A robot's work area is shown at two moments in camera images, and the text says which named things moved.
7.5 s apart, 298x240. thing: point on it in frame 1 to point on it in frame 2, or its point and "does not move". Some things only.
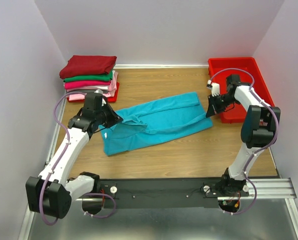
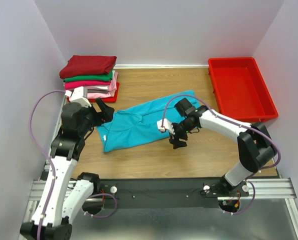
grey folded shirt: (85, 91) does not move
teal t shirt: (153, 121) does not move
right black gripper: (214, 105) to (175, 133)
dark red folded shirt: (79, 65) does not move
